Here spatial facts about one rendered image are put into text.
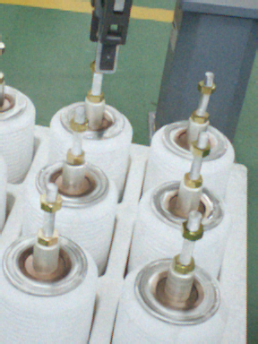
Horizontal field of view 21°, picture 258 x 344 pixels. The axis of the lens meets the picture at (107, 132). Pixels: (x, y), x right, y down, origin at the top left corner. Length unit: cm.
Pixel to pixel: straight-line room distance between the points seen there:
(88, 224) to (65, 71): 75
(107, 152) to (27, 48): 72
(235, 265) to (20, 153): 28
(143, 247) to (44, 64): 78
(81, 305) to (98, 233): 12
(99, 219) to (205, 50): 45
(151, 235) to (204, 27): 45
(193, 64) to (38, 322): 59
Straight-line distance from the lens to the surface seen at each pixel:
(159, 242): 70
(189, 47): 109
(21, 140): 83
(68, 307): 62
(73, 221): 70
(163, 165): 80
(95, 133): 80
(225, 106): 114
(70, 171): 71
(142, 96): 137
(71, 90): 136
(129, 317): 62
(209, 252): 71
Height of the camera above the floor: 71
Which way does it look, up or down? 34 degrees down
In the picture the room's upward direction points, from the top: 8 degrees clockwise
